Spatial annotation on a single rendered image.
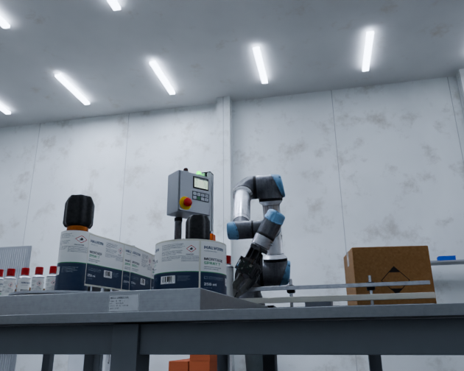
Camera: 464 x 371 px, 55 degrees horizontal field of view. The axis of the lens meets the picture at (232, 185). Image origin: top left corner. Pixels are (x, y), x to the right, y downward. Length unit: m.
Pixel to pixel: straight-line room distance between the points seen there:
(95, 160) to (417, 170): 7.15
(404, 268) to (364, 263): 0.15
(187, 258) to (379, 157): 8.63
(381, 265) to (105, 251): 1.07
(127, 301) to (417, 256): 1.25
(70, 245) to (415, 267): 1.29
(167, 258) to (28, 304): 0.34
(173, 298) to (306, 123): 9.09
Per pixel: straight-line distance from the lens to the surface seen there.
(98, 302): 1.07
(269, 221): 1.71
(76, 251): 1.31
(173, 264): 1.18
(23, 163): 12.11
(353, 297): 1.64
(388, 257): 1.90
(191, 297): 0.97
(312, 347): 0.88
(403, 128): 9.96
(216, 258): 1.20
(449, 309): 0.84
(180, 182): 1.93
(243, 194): 2.05
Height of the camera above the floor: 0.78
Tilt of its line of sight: 19 degrees up
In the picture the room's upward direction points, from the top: 1 degrees counter-clockwise
